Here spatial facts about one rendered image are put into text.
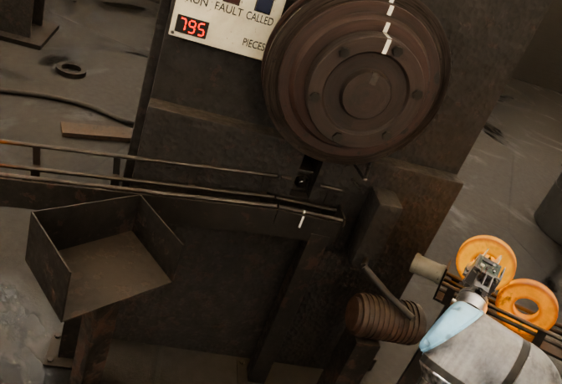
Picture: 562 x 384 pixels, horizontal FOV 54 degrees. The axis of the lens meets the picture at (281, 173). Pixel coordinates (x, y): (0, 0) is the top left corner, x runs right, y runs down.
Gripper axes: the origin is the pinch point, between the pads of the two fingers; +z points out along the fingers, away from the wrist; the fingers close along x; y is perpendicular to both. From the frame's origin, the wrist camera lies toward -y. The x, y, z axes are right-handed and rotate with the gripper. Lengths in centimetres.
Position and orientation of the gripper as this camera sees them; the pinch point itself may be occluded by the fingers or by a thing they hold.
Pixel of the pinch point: (489, 258)
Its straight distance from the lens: 160.7
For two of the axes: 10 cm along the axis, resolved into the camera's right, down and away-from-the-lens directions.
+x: -8.3, -4.7, 2.9
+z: 5.2, -4.9, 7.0
